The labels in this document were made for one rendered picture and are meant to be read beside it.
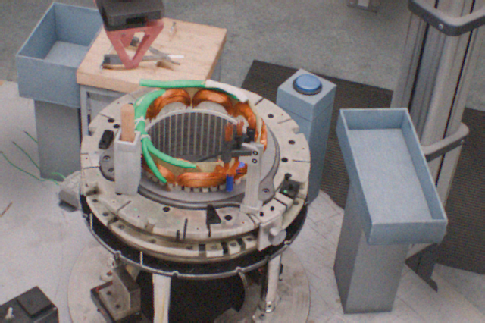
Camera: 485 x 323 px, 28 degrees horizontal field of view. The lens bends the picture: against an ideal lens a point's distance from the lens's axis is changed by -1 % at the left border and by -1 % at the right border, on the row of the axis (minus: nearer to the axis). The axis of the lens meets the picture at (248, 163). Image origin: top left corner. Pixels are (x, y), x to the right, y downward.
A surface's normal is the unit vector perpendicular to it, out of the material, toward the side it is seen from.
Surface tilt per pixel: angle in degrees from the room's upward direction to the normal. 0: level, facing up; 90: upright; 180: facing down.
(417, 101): 90
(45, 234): 0
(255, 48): 0
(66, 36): 90
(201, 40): 0
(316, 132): 90
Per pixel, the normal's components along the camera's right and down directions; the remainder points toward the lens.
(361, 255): 0.11, 0.67
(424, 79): -0.79, 0.37
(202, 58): 0.07, -0.74
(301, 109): -0.58, 0.52
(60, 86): -0.22, 0.64
